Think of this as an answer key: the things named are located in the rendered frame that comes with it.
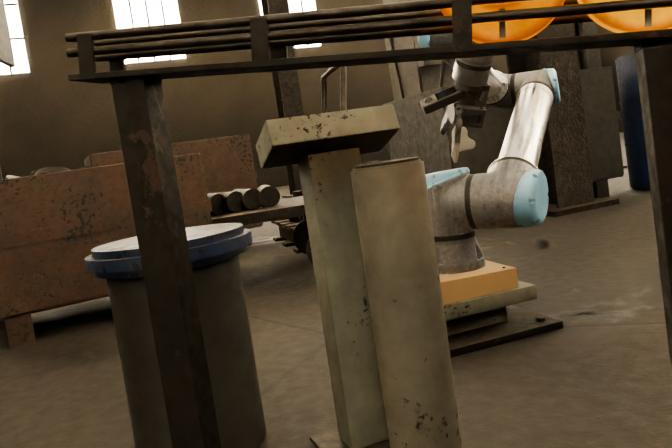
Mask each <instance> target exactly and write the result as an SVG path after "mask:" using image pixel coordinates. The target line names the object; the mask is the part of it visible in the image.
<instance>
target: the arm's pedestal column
mask: <svg viewBox="0 0 672 448"><path fill-rule="evenodd" d="M446 327H447V335H448V342H449V349H450V357H451V358H452V357H455V356H459V355H463V354H467V353H471V352H474V351H478V350H482V349H486V348H489V347H493V346H497V345H501V344H505V343H508V342H512V341H516V340H520V339H523V338H527V337H531V336H535V335H539V334H542V333H546V332H550V331H554V330H557V329H561V328H563V321H561V320H558V319H555V318H552V317H548V316H545V315H542V314H539V313H536V312H533V311H529V310H526V309H523V308H520V307H517V306H513V305H510V306H506V307H501V308H497V309H493V310H489V311H485V312H481V313H477V314H473V315H469V316H465V317H461V318H457V319H453V320H448V321H446Z"/></svg>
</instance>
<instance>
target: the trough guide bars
mask: <svg viewBox="0 0 672 448"><path fill-rule="evenodd" d="M524 1H535V0H417V1H406V2H396V3H385V4H375V5H364V6H353V7H343V8H332V9H322V10H311V11H300V12H290V13H279V14H269V15H258V16H247V17H237V18H226V19H216V20H205V21H194V22H184V23H173V24H163V25H152V26H141V27H131V28H120V29H110V30H99V31H89V32H78V33H67V34H65V40H66V42H68V43H69V42H77V47H78V48H70V49H67V50H66V55H67V56H68V57H69V58H71V57H78V59H79V72H80V80H84V79H85V80H87V79H95V73H96V63H95V61H96V62H100V61H109V65H110V71H122V70H125V59H138V58H150V57H162V56H175V55H187V54H200V53H212V52H224V51H237V50H249V49H251V53H252V67H262V66H264V67H265V66H269V59H270V50H269V48H271V59H280V58H288V47H287V46H299V45H311V44H324V43H336V42H348V41H361V40H373V39H386V38H398V37H410V36H423V35H435V34H448V33H453V53H454V52H455V53H456V52H470V51H473V47H472V44H475V42H474V41H473V40H472V24H478V23H490V22H502V21H514V20H526V19H538V18H550V17H555V18H554V20H553V21H552V22H551V23H550V24H549V25H559V24H572V23H584V22H594V21H593V20H592V19H591V18H589V17H588V15H587V14H598V13H610V12H622V11H634V10H646V9H658V8H670V7H672V0H618V1H607V2H595V3H584V4H579V3H578V1H577V0H565V2H564V4H563V5H561V6H550V7H538V8H527V9H515V10H504V11H493V12H481V13H472V6H479V5H490V4H504V3H513V2H524ZM446 8H452V15H447V16H444V14H443V13H442V11H441V9H446Z"/></svg>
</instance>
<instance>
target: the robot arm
mask: <svg viewBox="0 0 672 448"><path fill-rule="evenodd" d="M418 43H419V47H420V48H425V47H438V46H452V45H453V33H448V34H435V35H423V36H418ZM493 58H494V56H485V57H473V58H459V59H458V58H457V59H443V60H444V61H445V62H446V63H447V64H448V65H449V66H450V67H451V68H452V69H453V74H452V77H453V79H454V80H455V83H454V84H455V85H454V86H452V87H450V88H447V89H445V90H443V91H440V92H438V93H436V94H433V95H431V96H429V97H426V98H424V99H422V100H420V104H421V107H422V109H423V111H424V113H425V114H429V113H431V112H434V111H436V110H438V109H441V108H443V107H446V109H445V112H444V115H443V120H442V124H441V129H440V132H441V134H442V135H445V133H446V130H447V128H448V127H449V126H454V128H453V130H452V146H451V147H452V151H451V157H452V159H453V161H454V163H457V161H458V156H459V152H461V151H465V150H469V149H473V148H474V147H475V141H474V140H472V139H470V138H469V137H468V132H467V129H466V128H465V127H462V126H467V127H474V128H482V127H483V123H484V119H485V115H486V111H487V110H486V108H485V105H487V106H491V107H496V108H505V109H512V108H514V109H513V112H512V116H511V119H510V122H509V126H508V129H507V132H506V135H505V139H504V142H503V145H502V148H501V152H500V155H499V158H498V159H497V160H495V161H494V162H493V163H492V164H491V165H490V166H489V168H488V170H487V173H480V174H470V173H469V172H470V170H469V168H468V167H463V168H456V169H450V170H445V171H440V172H434V173H430V174H425V175H426V182H427V189H428V197H429V204H430V211H431V218H432V226H433V233H434V240H435V248H436V255H437V262H438V269H439V274H457V273H464V272H470V271H474V270H478V269H481V268H483V267H484V266H485V265H486V263H485V256H484V254H483V252H482V250H481V248H480V246H479V244H478V242H477V240H476V236H475V229H489V228H517V227H522V228H527V227H530V226H538V225H540V224H542V223H543V221H544V220H545V217H546V215H547V210H548V202H549V197H548V183H547V179H546V176H545V174H544V173H543V171H542V170H539V169H538V168H537V167H538V163H539V159H540V154H541V150H542V145H543V141H544V136H545V132H546V128H547V123H548V119H549V114H550V110H551V106H552V104H556V103H559V102H560V91H559V84H558V78H557V73H556V71H555V69H552V68H550V69H545V68H544V69H542V70H535V71H528V72H521V73H515V74H503V73H502V72H500V71H498V70H493V69H492V68H491V67H492V62H493ZM482 117H483V120H482ZM481 121H482V124H481Z"/></svg>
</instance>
